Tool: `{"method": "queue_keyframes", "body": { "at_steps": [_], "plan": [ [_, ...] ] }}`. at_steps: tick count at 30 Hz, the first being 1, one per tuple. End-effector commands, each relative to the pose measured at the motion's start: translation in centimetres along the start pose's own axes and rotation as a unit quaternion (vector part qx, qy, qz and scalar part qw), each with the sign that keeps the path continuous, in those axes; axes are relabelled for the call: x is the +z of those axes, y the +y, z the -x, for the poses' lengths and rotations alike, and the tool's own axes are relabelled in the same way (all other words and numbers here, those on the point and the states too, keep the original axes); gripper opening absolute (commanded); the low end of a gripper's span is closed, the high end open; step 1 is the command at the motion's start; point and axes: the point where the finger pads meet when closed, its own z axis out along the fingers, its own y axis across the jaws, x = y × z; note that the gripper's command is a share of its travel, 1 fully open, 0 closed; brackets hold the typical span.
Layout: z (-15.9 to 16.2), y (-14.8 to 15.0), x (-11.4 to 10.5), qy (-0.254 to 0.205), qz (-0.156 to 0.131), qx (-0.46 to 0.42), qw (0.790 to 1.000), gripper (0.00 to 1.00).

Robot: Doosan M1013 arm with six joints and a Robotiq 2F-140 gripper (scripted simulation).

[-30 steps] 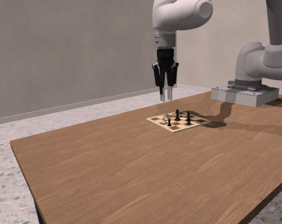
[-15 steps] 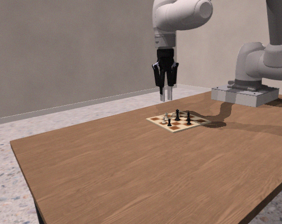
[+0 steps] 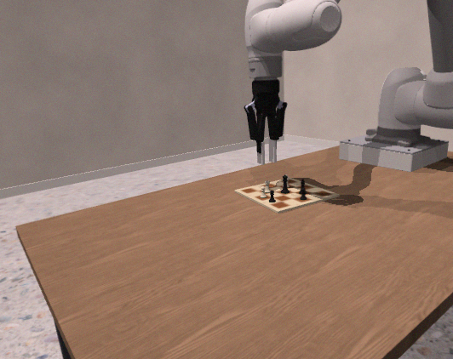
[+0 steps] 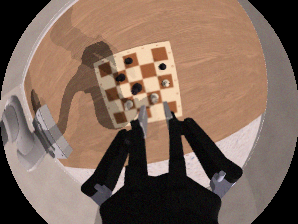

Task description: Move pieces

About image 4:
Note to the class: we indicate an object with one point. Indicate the black chess pawn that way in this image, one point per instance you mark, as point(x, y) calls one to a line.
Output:
point(128, 60)
point(163, 67)

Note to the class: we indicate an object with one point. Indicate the checkered chessboard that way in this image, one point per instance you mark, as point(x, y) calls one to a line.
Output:
point(143, 70)

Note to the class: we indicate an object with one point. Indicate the black chess queen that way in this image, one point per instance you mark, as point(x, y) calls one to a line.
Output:
point(137, 89)

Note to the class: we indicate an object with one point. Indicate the black chess bishop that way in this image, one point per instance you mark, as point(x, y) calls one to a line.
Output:
point(121, 77)

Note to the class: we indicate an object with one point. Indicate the white knight chess piece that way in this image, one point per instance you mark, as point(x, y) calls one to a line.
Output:
point(128, 104)

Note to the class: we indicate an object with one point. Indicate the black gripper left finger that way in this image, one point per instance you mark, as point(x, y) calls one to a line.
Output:
point(100, 185)

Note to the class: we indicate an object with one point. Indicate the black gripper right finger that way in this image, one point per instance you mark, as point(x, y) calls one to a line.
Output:
point(222, 172)

